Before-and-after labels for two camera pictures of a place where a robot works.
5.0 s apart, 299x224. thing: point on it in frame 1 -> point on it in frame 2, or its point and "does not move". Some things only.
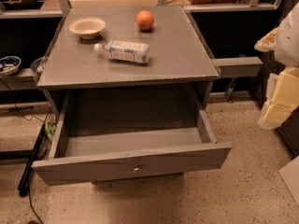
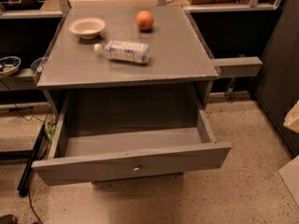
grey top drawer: x=86 y=154 does not move
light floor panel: x=290 y=174 does not move
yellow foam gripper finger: x=283 y=88 -> x=291 y=119
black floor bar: x=22 y=187 does not move
